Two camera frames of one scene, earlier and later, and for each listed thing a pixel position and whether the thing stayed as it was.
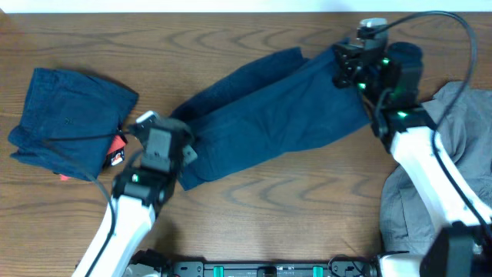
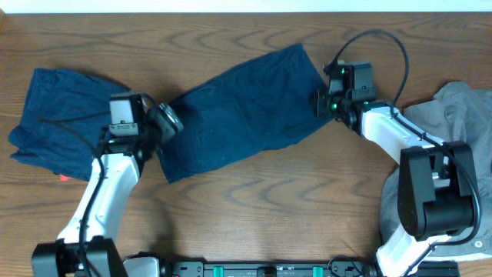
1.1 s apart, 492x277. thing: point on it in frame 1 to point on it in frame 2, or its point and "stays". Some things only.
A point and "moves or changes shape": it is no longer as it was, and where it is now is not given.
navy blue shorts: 260,109 moves or changes shape
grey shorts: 460,118 stays
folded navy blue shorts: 69,121 stays
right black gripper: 347,66 to 320,105
